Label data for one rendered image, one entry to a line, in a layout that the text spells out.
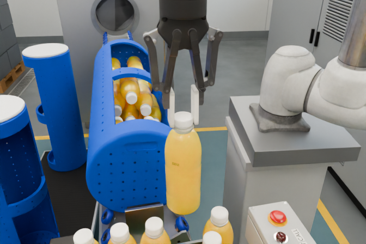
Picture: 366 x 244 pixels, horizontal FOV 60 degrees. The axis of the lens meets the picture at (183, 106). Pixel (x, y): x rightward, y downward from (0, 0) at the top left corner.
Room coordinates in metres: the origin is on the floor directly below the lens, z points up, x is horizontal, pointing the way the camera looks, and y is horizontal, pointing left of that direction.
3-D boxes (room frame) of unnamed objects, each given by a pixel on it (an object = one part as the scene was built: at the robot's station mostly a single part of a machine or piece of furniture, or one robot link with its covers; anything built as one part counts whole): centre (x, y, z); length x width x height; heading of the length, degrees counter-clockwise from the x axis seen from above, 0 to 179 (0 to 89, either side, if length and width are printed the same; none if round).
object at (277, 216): (0.52, -0.22, 1.11); 0.04 x 0.04 x 0.01
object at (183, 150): (0.52, 0.00, 1.26); 0.07 x 0.07 x 0.19
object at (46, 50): (1.99, 0.89, 1.03); 0.28 x 0.28 x 0.01
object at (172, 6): (0.52, 0.00, 1.55); 0.08 x 0.07 x 0.09; 103
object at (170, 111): (0.51, 0.02, 1.39); 0.03 x 0.01 x 0.07; 13
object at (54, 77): (1.99, 0.89, 0.59); 0.28 x 0.28 x 0.88
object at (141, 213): (0.61, 0.10, 0.99); 0.10 x 0.02 x 0.12; 102
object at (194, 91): (0.52, -0.02, 1.39); 0.03 x 0.01 x 0.07; 13
